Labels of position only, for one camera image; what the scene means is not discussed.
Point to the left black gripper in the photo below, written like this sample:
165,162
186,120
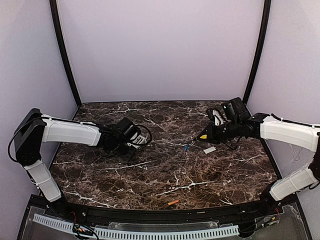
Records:
131,152

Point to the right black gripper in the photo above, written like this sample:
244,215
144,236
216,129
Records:
216,131

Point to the yellow handled screwdriver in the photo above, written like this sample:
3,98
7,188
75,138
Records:
201,137

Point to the white battery cover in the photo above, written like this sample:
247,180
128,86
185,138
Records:
209,150

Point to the orange battery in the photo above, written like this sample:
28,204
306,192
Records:
173,202

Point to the white remote control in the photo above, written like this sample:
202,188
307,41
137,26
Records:
140,140

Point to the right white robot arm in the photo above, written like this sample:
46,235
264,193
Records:
270,127

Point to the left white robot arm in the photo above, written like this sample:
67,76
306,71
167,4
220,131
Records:
121,139

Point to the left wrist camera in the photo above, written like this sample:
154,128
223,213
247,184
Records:
128,129

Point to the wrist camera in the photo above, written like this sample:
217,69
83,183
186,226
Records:
235,110
128,129

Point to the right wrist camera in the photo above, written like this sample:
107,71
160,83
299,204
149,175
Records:
235,110

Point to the black front rail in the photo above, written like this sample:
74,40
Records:
235,214

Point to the white slotted cable duct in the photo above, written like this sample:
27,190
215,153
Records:
115,234

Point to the right black frame post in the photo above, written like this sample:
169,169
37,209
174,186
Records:
258,51

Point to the black frame post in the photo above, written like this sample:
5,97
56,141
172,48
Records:
258,51
63,52

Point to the left black frame post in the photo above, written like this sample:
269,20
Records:
63,52

